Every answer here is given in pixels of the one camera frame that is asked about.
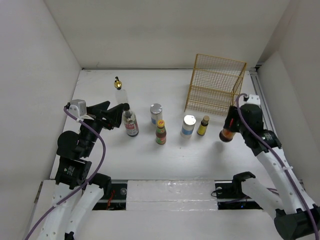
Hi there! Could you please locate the silver lid salt shaker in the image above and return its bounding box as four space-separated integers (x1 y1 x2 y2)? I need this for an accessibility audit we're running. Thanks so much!
180 114 197 139

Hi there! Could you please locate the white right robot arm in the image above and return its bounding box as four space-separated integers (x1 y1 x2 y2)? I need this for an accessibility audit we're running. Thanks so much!
219 103 320 240

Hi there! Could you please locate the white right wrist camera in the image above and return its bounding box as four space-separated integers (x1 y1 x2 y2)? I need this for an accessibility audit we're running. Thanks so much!
243 94 261 107

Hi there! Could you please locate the small yellow label bottle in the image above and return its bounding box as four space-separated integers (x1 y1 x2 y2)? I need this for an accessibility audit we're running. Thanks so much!
197 115 210 136

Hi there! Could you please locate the yellow cap red sauce bottle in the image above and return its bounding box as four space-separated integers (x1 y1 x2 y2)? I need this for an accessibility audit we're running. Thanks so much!
155 119 167 145

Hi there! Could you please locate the clear gold spout oil bottle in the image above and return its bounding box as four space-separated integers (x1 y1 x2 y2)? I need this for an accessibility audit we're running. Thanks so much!
114 76 129 104

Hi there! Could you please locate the silver lid spice shaker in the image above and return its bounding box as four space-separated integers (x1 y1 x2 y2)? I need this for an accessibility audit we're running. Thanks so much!
150 103 163 126

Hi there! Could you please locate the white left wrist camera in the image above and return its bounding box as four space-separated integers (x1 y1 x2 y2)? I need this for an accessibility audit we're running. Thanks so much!
68 99 87 119

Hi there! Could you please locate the black cap vinegar bottle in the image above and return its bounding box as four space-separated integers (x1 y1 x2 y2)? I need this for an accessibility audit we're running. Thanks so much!
122 103 139 137

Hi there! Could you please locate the red lid chili sauce jar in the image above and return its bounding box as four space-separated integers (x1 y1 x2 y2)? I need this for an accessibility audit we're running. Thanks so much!
219 128 236 143

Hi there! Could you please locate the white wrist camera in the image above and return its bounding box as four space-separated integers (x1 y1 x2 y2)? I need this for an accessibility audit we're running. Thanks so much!
243 94 261 107
68 99 87 119

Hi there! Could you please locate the gold wire mesh rack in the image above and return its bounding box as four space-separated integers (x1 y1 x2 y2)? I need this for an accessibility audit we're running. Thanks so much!
184 53 247 116

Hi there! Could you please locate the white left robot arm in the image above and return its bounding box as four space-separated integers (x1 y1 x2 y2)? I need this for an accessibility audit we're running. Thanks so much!
26 99 125 240

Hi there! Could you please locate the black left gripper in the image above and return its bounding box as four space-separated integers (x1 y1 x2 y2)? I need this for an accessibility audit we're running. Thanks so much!
80 100 124 156

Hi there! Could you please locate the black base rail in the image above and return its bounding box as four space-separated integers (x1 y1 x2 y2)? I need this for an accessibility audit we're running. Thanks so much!
94 179 260 212

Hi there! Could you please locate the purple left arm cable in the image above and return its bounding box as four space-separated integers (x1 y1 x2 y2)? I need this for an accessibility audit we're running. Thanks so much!
24 104 107 240

